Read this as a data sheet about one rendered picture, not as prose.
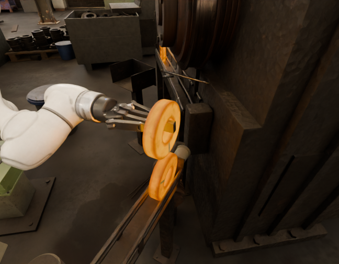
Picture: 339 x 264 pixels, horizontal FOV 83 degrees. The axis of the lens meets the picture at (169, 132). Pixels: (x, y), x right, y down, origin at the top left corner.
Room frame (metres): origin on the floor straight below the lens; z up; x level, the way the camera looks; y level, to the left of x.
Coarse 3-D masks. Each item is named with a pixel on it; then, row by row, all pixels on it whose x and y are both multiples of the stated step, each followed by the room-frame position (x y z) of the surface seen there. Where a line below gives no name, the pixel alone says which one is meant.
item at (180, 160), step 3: (177, 159) 0.46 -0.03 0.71; (180, 159) 0.46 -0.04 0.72; (183, 159) 0.45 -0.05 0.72; (177, 162) 0.46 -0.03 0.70; (180, 162) 0.46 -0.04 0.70; (183, 162) 0.45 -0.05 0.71; (177, 165) 0.46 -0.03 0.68; (180, 165) 0.45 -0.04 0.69; (183, 165) 0.45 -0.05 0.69; (177, 168) 0.46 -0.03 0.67; (180, 168) 0.45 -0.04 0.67; (183, 168) 0.45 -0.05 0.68; (177, 171) 0.46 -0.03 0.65
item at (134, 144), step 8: (112, 64) 1.36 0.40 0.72; (120, 64) 1.40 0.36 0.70; (128, 64) 1.45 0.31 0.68; (136, 64) 1.45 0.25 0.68; (144, 64) 1.38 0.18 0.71; (112, 72) 1.35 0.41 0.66; (120, 72) 1.40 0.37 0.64; (128, 72) 1.44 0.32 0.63; (136, 72) 1.46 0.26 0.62; (144, 72) 1.23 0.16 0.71; (152, 72) 1.28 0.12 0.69; (112, 80) 1.34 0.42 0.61; (120, 80) 1.38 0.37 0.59; (128, 80) 1.37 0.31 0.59; (136, 80) 1.18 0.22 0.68; (144, 80) 1.23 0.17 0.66; (152, 80) 1.27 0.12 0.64; (128, 88) 1.22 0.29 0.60; (136, 88) 1.18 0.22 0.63; (144, 88) 1.22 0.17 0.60; (136, 96) 1.26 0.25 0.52; (128, 144) 1.29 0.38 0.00; (136, 144) 1.29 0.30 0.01; (144, 152) 1.19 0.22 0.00
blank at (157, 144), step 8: (160, 104) 0.39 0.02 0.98; (168, 104) 0.40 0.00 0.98; (176, 104) 0.43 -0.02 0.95; (152, 112) 0.37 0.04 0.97; (160, 112) 0.37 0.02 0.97; (168, 112) 0.39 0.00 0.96; (176, 112) 0.43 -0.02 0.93; (152, 120) 0.35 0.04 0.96; (160, 120) 0.35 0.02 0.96; (176, 120) 0.43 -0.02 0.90; (144, 128) 0.34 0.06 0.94; (152, 128) 0.34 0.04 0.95; (160, 128) 0.35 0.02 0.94; (176, 128) 0.43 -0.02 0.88; (144, 136) 0.34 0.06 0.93; (152, 136) 0.33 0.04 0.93; (160, 136) 0.35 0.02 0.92; (168, 136) 0.40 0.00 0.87; (176, 136) 0.43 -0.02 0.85; (144, 144) 0.33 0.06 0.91; (152, 144) 0.32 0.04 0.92; (160, 144) 0.34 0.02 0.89; (168, 144) 0.38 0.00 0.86; (152, 152) 0.32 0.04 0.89; (160, 152) 0.34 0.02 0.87; (168, 152) 0.38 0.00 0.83
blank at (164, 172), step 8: (160, 160) 0.39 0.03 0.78; (168, 160) 0.39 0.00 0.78; (176, 160) 0.45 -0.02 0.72; (160, 168) 0.37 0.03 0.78; (168, 168) 0.39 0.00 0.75; (152, 176) 0.35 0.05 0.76; (160, 176) 0.35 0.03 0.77; (168, 176) 0.41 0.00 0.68; (152, 184) 0.33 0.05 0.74; (160, 184) 0.33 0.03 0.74; (168, 184) 0.39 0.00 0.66; (152, 192) 0.33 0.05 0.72; (160, 192) 0.33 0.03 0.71; (160, 200) 0.33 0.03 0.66
